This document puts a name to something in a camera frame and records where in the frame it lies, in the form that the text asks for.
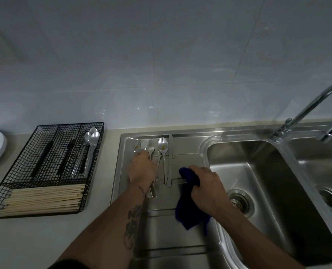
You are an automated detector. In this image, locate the dark blue cloth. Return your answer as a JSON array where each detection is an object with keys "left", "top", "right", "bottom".
[{"left": 175, "top": 167, "right": 211, "bottom": 236}]

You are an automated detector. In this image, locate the white wall outlet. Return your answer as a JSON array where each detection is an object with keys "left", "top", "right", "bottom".
[{"left": 0, "top": 28, "right": 25, "bottom": 64}]

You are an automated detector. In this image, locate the stainless steel double sink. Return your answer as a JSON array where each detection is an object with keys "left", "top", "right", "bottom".
[{"left": 111, "top": 121, "right": 332, "bottom": 269}]

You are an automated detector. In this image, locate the person's right hand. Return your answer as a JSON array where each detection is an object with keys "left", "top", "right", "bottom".
[{"left": 188, "top": 164, "right": 228, "bottom": 219}]

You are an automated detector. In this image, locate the person's left forearm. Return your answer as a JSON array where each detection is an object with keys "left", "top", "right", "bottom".
[{"left": 53, "top": 183, "right": 152, "bottom": 269}]

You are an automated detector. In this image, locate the black sleeve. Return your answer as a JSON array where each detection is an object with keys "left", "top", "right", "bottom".
[{"left": 47, "top": 259, "right": 79, "bottom": 269}]

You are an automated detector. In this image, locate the black wire cutlery tray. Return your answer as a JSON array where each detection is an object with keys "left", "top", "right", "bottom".
[{"left": 0, "top": 122, "right": 105, "bottom": 219}]

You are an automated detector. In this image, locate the pile of steel cutlery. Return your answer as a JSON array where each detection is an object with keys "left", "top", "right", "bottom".
[{"left": 129, "top": 133, "right": 175, "bottom": 199}]

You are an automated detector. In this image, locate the person's right forearm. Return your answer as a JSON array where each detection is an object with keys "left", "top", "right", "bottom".
[{"left": 210, "top": 204, "right": 307, "bottom": 269}]

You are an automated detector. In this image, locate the black fork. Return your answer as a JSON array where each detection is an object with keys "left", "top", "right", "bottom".
[{"left": 56, "top": 139, "right": 75, "bottom": 176}]

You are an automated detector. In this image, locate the bundle of wooden chopsticks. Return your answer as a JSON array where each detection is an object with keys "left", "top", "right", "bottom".
[{"left": 0, "top": 183, "right": 87, "bottom": 216}]

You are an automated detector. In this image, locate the person's left hand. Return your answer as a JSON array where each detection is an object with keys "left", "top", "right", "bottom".
[{"left": 127, "top": 150, "right": 158, "bottom": 194}]

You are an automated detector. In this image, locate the chrome faucet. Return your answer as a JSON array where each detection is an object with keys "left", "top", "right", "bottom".
[{"left": 272, "top": 80, "right": 332, "bottom": 144}]

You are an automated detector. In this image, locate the black knife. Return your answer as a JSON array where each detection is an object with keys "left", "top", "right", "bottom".
[{"left": 31, "top": 140, "right": 54, "bottom": 178}]

